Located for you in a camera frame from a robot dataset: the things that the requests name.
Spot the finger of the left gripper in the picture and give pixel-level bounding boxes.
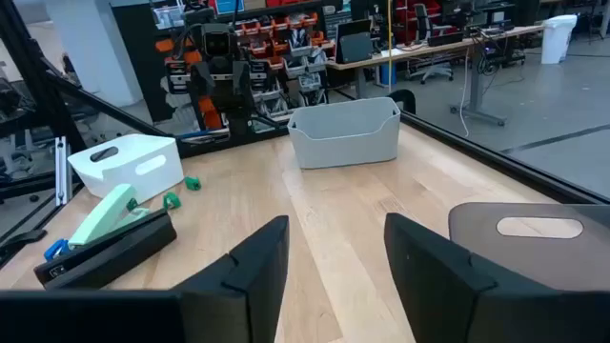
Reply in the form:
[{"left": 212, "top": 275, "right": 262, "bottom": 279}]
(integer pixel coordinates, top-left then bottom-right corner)
[
  {"left": 189, "top": 60, "right": 215, "bottom": 96},
  {"left": 232, "top": 60, "right": 254, "bottom": 104}
]

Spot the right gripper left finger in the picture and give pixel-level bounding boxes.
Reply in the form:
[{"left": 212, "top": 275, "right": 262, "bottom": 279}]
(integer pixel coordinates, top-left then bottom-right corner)
[{"left": 171, "top": 214, "right": 291, "bottom": 343}]

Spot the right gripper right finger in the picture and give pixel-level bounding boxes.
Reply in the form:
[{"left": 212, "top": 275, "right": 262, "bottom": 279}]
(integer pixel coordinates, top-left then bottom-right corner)
[{"left": 383, "top": 212, "right": 559, "bottom": 343}]

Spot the large black stapler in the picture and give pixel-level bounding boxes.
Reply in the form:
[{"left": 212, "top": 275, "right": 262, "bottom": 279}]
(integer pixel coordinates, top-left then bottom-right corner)
[{"left": 32, "top": 209, "right": 178, "bottom": 291}]

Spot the mint green stapler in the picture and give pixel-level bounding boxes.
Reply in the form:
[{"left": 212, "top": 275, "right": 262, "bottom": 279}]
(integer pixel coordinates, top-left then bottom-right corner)
[{"left": 68, "top": 183, "right": 153, "bottom": 248}]

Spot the small blue stapler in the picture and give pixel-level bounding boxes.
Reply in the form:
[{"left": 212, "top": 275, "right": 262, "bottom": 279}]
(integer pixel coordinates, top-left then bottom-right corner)
[{"left": 43, "top": 237, "right": 72, "bottom": 262}]

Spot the storage rack with orange bins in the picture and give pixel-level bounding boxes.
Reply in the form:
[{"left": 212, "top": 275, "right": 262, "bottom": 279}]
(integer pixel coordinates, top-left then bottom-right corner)
[{"left": 112, "top": 0, "right": 344, "bottom": 139}]

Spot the smoky translucent plastic bin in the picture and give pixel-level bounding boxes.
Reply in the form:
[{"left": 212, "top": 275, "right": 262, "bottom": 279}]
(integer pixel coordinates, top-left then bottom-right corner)
[{"left": 447, "top": 201, "right": 610, "bottom": 293}]

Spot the dark desk monitor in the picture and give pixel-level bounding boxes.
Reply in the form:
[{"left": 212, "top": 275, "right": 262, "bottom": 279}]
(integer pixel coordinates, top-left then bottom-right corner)
[{"left": 335, "top": 18, "right": 375, "bottom": 65}]

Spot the light grey plastic bin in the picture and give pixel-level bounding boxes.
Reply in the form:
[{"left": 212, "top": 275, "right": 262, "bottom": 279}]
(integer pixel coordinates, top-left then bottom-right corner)
[{"left": 287, "top": 96, "right": 402, "bottom": 171}]

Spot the blue container under desk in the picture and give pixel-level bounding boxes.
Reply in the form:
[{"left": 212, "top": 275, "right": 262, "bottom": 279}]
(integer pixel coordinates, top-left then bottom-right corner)
[{"left": 379, "top": 61, "right": 397, "bottom": 87}]

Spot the silver aluminium profile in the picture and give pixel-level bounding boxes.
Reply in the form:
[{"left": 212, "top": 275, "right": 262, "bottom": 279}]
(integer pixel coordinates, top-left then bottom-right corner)
[{"left": 53, "top": 135, "right": 73, "bottom": 207}]

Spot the black office chair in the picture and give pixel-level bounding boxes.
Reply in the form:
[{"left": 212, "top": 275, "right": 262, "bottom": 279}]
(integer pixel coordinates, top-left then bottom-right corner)
[{"left": 408, "top": 3, "right": 455, "bottom": 86}]

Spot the long office desk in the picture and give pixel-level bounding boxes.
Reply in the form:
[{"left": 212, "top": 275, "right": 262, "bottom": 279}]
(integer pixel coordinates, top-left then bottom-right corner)
[{"left": 326, "top": 24, "right": 545, "bottom": 128}]

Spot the white trash bin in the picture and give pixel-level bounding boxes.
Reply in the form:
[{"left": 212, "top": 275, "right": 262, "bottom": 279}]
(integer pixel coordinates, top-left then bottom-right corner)
[{"left": 540, "top": 13, "right": 579, "bottom": 66}]

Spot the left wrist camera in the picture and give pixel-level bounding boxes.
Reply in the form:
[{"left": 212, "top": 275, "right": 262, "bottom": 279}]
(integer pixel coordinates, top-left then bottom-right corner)
[{"left": 200, "top": 22, "right": 240, "bottom": 61}]

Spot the yellow hanging cable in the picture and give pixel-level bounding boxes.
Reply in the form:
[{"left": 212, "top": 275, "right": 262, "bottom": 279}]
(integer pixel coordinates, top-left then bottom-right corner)
[{"left": 386, "top": 0, "right": 394, "bottom": 94}]

